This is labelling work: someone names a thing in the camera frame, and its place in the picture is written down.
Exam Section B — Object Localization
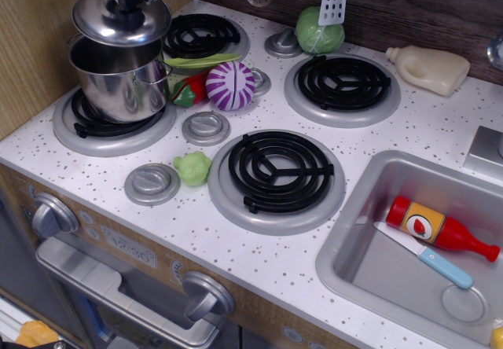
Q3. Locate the right silver oven knob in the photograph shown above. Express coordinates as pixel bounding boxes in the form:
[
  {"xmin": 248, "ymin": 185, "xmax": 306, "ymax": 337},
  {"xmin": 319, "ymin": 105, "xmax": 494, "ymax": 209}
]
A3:
[{"xmin": 182, "ymin": 270, "xmax": 235, "ymax": 322}]

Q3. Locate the stainless steel pot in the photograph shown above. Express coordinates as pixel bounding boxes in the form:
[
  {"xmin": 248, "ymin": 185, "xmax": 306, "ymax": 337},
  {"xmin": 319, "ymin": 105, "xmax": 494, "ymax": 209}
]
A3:
[{"xmin": 69, "ymin": 36, "xmax": 171, "ymax": 123}]

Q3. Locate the oven clock display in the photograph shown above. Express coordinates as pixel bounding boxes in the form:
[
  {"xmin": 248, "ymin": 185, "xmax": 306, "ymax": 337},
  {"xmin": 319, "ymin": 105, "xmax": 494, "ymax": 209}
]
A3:
[{"xmin": 100, "ymin": 226, "xmax": 158, "ymax": 269}]

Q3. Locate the back left black burner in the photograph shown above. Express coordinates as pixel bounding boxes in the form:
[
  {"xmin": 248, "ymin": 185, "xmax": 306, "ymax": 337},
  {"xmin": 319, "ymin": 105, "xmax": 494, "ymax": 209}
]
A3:
[{"xmin": 163, "ymin": 13, "xmax": 250, "ymax": 60}]

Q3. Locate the silver faucet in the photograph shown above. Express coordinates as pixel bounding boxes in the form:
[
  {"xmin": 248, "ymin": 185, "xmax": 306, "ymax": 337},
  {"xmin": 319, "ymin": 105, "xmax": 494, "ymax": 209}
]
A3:
[{"xmin": 486, "ymin": 32, "xmax": 503, "ymax": 70}]

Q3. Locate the yellow toy at bottom left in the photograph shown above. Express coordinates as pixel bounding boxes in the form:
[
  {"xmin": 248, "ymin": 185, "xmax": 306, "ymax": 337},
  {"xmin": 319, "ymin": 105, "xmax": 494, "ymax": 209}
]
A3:
[{"xmin": 15, "ymin": 321, "xmax": 59, "ymax": 348}]

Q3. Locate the blue handled toy knife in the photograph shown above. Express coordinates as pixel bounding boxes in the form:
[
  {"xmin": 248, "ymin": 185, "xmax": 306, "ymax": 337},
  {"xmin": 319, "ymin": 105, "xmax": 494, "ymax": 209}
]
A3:
[{"xmin": 373, "ymin": 222, "xmax": 473, "ymax": 289}]

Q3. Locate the purple white toy onion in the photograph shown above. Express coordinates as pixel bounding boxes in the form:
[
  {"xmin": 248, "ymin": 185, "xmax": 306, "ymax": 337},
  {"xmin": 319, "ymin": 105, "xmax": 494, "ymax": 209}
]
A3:
[{"xmin": 205, "ymin": 61, "xmax": 255, "ymax": 112}]

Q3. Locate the yellow toy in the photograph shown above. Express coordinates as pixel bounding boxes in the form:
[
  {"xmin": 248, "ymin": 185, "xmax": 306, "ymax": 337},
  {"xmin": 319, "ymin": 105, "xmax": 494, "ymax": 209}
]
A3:
[
  {"xmin": 15, "ymin": 321, "xmax": 59, "ymax": 348},
  {"xmin": 490, "ymin": 326, "xmax": 503, "ymax": 349}
]

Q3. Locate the back right black burner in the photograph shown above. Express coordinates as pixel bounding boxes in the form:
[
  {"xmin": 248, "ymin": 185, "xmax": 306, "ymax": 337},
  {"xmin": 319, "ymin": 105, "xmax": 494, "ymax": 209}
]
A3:
[{"xmin": 284, "ymin": 55, "xmax": 401, "ymax": 129}]

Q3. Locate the silver oven door handle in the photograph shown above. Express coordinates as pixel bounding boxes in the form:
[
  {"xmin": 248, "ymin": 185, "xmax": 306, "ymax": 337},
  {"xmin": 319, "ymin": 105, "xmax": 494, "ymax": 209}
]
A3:
[{"xmin": 36, "ymin": 237, "xmax": 219, "ymax": 348}]

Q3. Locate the yellow toy at bottom right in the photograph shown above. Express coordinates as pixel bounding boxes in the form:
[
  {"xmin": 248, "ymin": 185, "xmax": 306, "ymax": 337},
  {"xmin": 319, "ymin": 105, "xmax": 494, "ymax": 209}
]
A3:
[{"xmin": 490, "ymin": 326, "xmax": 503, "ymax": 349}]

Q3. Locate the white toy spatula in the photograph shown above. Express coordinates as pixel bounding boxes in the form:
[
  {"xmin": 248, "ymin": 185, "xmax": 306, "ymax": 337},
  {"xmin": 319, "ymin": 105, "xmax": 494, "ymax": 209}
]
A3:
[{"xmin": 318, "ymin": 0, "xmax": 347, "ymax": 26}]

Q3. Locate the silver stovetop knob middle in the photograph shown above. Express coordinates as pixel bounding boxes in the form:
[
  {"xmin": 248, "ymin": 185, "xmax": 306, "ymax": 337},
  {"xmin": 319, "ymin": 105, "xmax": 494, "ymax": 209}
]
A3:
[{"xmin": 182, "ymin": 112, "xmax": 231, "ymax": 146}]

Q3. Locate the left silver oven knob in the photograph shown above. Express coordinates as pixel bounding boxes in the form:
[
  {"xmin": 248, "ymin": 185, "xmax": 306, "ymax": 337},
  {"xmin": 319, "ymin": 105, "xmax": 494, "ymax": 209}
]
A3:
[{"xmin": 31, "ymin": 193, "xmax": 80, "ymax": 239}]

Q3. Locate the red toy chili pepper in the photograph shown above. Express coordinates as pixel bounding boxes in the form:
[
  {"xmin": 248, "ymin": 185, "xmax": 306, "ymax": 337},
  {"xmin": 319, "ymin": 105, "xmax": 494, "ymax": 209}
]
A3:
[{"xmin": 171, "ymin": 69, "xmax": 210, "ymax": 108}]

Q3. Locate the silver stovetop knob front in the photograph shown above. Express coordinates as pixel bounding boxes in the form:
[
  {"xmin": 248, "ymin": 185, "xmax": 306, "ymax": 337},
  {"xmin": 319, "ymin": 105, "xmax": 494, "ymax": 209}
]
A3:
[{"xmin": 124, "ymin": 163, "xmax": 181, "ymax": 206}]

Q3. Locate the steel pot lid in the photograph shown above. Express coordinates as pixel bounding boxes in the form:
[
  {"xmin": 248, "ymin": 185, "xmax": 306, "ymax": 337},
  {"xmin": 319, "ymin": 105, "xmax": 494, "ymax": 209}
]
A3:
[{"xmin": 72, "ymin": 0, "xmax": 171, "ymax": 47}]

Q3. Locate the red toy ketchup bottle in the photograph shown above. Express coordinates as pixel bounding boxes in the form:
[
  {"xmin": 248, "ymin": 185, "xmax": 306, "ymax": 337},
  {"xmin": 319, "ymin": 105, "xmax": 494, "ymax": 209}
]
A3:
[{"xmin": 385, "ymin": 196, "xmax": 501, "ymax": 263}]

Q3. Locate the silver stovetop knob back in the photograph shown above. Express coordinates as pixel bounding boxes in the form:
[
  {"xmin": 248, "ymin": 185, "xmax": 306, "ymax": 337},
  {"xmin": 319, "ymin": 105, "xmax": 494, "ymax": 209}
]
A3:
[{"xmin": 264, "ymin": 28, "xmax": 303, "ymax": 58}]

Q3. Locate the green toy cabbage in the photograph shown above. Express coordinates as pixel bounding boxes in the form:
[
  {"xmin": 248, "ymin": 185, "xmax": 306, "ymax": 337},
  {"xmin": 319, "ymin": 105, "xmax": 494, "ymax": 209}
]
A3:
[{"xmin": 296, "ymin": 6, "xmax": 345, "ymax": 54}]

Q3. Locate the front right black burner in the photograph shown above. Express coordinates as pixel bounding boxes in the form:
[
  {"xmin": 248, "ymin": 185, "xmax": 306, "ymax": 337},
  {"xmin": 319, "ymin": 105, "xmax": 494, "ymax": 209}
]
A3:
[{"xmin": 207, "ymin": 130, "xmax": 345, "ymax": 236}]

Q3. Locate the black burner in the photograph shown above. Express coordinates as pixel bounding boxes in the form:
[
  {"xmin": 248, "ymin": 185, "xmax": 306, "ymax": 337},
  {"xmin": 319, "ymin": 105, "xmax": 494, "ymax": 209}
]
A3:
[
  {"xmin": 284, "ymin": 55, "xmax": 401, "ymax": 129},
  {"xmin": 53, "ymin": 88, "xmax": 177, "ymax": 157},
  {"xmin": 163, "ymin": 13, "xmax": 250, "ymax": 60},
  {"xmin": 207, "ymin": 130, "xmax": 345, "ymax": 236}
]

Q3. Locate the silver oven knob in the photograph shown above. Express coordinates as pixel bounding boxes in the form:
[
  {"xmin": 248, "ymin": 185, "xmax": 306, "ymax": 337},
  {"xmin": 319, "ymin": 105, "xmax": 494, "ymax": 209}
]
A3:
[
  {"xmin": 182, "ymin": 270, "xmax": 235, "ymax": 322},
  {"xmin": 31, "ymin": 193, "xmax": 80, "ymax": 239}
]

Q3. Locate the silver sink basin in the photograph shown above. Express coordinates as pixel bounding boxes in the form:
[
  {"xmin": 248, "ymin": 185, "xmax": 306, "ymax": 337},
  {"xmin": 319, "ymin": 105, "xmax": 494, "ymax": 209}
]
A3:
[{"xmin": 316, "ymin": 151, "xmax": 502, "ymax": 348}]

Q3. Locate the front left black burner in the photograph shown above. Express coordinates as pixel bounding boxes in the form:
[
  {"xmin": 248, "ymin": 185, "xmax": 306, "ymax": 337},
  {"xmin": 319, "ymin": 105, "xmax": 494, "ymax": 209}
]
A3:
[{"xmin": 53, "ymin": 88, "xmax": 177, "ymax": 157}]

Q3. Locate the green toy pea pod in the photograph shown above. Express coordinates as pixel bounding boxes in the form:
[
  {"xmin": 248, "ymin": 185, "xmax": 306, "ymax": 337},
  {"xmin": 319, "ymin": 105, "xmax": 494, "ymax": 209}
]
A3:
[{"xmin": 163, "ymin": 53, "xmax": 241, "ymax": 69}]

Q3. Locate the silver stovetop knob behind onion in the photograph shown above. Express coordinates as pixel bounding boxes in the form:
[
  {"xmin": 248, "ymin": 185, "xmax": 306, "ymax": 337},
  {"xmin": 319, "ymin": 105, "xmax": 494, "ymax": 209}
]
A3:
[{"xmin": 250, "ymin": 68, "xmax": 271, "ymax": 97}]

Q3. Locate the cream toy bottle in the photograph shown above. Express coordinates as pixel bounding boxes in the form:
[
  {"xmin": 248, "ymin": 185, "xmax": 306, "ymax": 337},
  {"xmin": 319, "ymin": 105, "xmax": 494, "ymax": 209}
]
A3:
[{"xmin": 385, "ymin": 46, "xmax": 471, "ymax": 97}]

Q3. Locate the small green toy lettuce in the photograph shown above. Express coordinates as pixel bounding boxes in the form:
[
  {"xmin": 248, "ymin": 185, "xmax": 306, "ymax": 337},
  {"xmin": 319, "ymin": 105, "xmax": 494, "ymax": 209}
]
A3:
[{"xmin": 173, "ymin": 151, "xmax": 212, "ymax": 187}]

